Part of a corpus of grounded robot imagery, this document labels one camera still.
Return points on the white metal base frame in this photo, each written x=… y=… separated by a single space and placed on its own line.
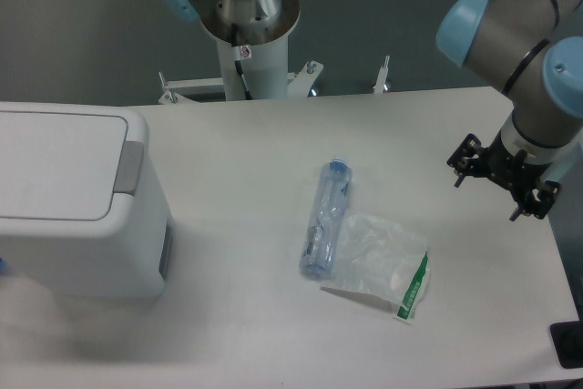
x=299 y=85

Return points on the white trash can lid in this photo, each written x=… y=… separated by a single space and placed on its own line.
x=59 y=166

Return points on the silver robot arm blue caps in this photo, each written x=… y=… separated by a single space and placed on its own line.
x=507 y=43

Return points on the black object at table edge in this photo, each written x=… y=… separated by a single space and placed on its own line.
x=567 y=340

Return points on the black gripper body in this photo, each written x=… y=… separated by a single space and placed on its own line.
x=513 y=172

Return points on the white trash can body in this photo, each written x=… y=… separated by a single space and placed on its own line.
x=122 y=255

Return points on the grey lid push button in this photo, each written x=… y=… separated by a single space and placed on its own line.
x=129 y=167

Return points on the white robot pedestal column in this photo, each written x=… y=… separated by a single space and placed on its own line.
x=260 y=69

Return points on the clear plastic water bottle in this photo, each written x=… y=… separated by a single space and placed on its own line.
x=328 y=208

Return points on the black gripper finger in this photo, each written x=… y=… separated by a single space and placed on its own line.
x=536 y=201
x=469 y=160

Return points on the clear plastic bag green strip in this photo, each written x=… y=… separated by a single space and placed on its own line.
x=382 y=263

